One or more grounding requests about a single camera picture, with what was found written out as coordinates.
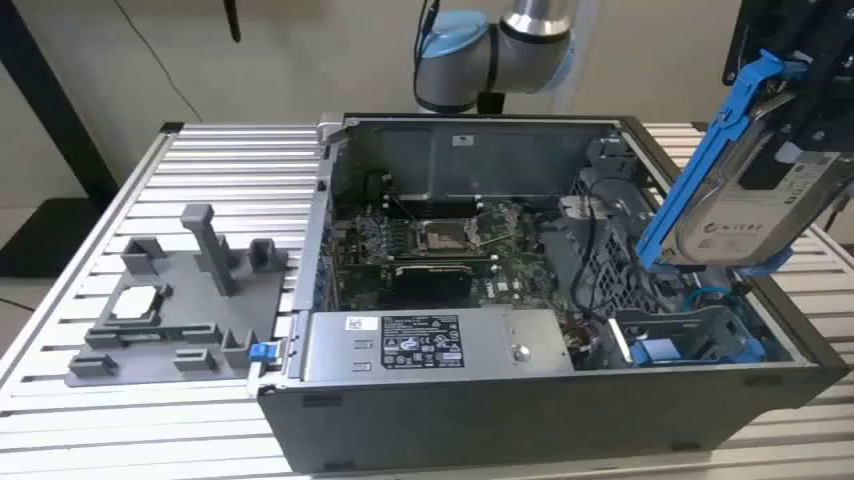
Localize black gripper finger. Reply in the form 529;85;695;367
737;142;800;191

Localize hard disk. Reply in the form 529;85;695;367
635;48;854;279
628;338;687;368

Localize black disk wire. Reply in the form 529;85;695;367
568;176;668;322

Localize grey disk bay cage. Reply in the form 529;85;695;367
537;138;796;372

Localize metal locking lever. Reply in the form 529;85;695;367
480;207;519;247

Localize green motherboard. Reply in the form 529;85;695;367
329;198;576;312

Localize silver power supply unit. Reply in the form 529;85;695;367
297;308;576;377

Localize CPU socket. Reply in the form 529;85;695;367
413;218;483;255

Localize black RAM slots bank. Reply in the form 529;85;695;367
385;194;484;212

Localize black graphics card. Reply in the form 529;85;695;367
390;263;476;307

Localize black open PC case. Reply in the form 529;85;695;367
245;112;852;474

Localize blue case latch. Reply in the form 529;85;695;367
245;341;284;364

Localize black hanging antenna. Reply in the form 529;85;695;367
221;0;242;45

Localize grey parts rack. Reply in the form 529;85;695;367
64;203;292;389

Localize green RAM stick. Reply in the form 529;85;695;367
116;325;216;347

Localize silver CPU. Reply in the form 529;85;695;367
110;288;162;320

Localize black monitor stand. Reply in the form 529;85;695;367
0;0;122;279

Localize light blue disk wire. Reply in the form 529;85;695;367
683;282;743;322

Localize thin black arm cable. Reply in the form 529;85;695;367
413;0;442;109

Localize thin black wall cable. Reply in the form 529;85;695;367
110;0;209;124

